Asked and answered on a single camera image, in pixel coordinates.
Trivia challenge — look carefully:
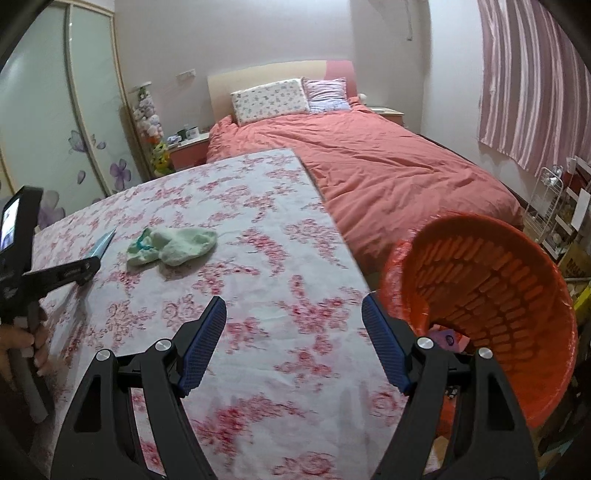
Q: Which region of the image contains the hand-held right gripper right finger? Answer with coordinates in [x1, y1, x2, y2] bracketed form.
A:
[361, 292, 540, 480]

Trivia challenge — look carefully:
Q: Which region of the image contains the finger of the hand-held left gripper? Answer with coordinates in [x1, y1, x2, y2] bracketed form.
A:
[85, 228, 116, 260]

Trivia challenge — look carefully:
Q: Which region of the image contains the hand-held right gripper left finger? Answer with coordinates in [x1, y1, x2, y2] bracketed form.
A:
[52, 295, 228, 480]

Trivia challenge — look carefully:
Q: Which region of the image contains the light green sock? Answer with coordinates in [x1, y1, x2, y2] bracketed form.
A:
[127, 226, 219, 268]

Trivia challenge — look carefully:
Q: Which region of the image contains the orange plastic basket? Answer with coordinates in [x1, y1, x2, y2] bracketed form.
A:
[381, 211, 579, 432]

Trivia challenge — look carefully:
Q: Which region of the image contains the person's left hand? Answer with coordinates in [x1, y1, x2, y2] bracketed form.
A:
[0, 318, 49, 385]

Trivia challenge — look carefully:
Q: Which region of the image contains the pink packet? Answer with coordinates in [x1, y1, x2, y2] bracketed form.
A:
[428, 324, 471, 354]

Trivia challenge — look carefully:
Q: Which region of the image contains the pink floral tablecloth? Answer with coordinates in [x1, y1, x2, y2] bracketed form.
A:
[30, 148, 444, 480]

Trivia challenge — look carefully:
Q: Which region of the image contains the pink nightstand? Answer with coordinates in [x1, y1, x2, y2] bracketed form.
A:
[167, 134, 211, 172]

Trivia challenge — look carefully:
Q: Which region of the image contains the wardrobe with purple flowers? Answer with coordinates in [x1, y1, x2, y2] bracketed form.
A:
[0, 0, 153, 232]

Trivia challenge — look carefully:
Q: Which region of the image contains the red duvet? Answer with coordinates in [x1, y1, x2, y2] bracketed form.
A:
[205, 111, 526, 278]

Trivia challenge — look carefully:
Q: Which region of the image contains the white floral pillow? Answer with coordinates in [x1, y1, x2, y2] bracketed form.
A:
[230, 78, 311, 126]

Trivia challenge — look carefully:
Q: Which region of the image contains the wooden nightstand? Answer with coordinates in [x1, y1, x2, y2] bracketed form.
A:
[367, 106, 407, 128]

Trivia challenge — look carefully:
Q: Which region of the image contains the cream and pink headboard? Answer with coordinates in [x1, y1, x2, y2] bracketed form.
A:
[207, 60, 358, 125]

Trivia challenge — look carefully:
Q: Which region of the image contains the white shelf unit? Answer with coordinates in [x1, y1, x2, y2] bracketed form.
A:
[556, 157, 591, 278]

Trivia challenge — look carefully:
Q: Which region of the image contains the purple striped pillow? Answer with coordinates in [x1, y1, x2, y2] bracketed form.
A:
[302, 78, 352, 114]

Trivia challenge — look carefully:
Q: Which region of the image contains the pink striped curtain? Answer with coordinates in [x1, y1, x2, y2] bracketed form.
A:
[475, 0, 591, 172]

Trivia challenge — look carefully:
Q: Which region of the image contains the string of plush toys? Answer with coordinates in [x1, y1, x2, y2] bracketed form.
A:
[131, 83, 171, 178]

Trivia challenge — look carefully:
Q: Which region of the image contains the white wire rack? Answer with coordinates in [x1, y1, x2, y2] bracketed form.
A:
[524, 164, 566, 251]

